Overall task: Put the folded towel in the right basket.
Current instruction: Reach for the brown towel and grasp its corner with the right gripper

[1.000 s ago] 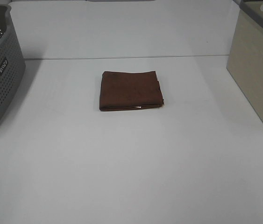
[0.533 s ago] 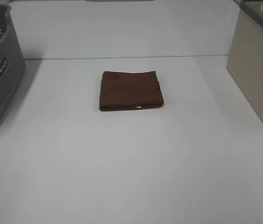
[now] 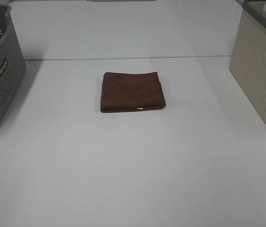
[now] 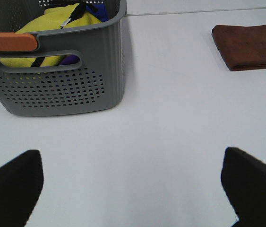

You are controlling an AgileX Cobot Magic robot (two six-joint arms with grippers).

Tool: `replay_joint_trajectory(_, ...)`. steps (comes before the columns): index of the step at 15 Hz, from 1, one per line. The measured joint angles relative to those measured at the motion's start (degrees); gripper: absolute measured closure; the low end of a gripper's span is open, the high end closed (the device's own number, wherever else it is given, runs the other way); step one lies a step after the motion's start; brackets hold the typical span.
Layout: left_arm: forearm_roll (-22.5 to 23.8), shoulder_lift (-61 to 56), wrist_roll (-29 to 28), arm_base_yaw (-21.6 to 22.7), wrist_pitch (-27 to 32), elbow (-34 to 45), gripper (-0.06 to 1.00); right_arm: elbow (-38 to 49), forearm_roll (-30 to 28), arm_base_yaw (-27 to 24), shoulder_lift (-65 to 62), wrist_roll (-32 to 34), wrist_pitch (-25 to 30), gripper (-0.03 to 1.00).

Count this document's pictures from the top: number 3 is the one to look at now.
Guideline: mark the brown towel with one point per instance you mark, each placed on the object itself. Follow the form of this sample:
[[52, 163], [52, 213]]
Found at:
[[122, 92]]

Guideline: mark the beige plastic storage bin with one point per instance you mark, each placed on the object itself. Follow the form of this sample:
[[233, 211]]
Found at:
[[248, 60]]

